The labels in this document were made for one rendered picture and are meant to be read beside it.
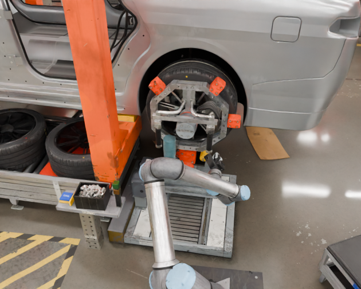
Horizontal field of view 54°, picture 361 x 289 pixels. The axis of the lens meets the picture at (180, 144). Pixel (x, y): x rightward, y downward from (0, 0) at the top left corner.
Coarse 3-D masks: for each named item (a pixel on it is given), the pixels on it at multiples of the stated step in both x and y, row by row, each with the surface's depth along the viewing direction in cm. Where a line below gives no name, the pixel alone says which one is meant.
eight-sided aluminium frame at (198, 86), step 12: (168, 84) 237; (180, 84) 231; (192, 84) 230; (204, 84) 231; (156, 96) 240; (216, 96) 232; (156, 108) 250; (228, 108) 237; (216, 132) 256; (180, 144) 261; (192, 144) 264; (204, 144) 257
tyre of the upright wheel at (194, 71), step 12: (180, 60) 250; (192, 60) 247; (204, 60) 248; (168, 72) 240; (180, 72) 235; (192, 72) 234; (204, 72) 234; (216, 72) 242; (228, 84) 243; (228, 96) 240; (228, 132) 257
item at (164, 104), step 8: (176, 96) 249; (200, 96) 246; (160, 104) 255; (168, 104) 254; (176, 104) 255; (200, 104) 254; (168, 128) 267; (200, 128) 278; (216, 128) 261; (176, 136) 267; (200, 136) 268
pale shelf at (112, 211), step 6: (72, 192) 245; (114, 198) 240; (60, 204) 235; (66, 204) 235; (72, 204) 235; (108, 204) 236; (114, 204) 236; (66, 210) 234; (72, 210) 233; (78, 210) 232; (84, 210) 231; (90, 210) 231; (96, 210) 231; (102, 210) 231; (108, 210) 231; (114, 210) 231; (120, 210) 233; (108, 216) 230; (114, 216) 229
